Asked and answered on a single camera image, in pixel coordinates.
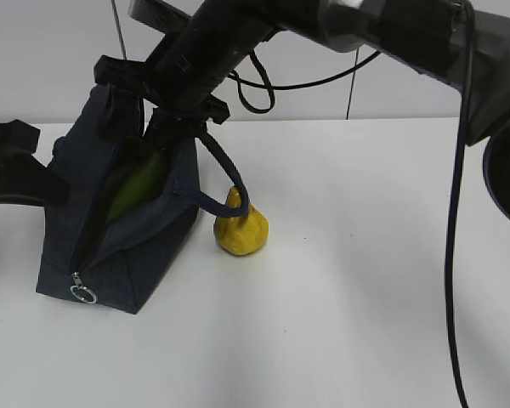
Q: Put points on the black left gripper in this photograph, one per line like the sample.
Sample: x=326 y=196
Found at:
x=24 y=180

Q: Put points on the dark blue zippered lunch bag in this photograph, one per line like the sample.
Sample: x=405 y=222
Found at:
x=119 y=265

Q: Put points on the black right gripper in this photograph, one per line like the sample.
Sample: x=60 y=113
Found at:
x=168 y=125

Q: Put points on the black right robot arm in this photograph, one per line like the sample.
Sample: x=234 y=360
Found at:
x=466 y=50

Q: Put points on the yellow pear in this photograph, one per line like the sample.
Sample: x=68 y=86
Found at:
x=244 y=235

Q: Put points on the green cucumber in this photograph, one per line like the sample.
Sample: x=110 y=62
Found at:
x=139 y=186

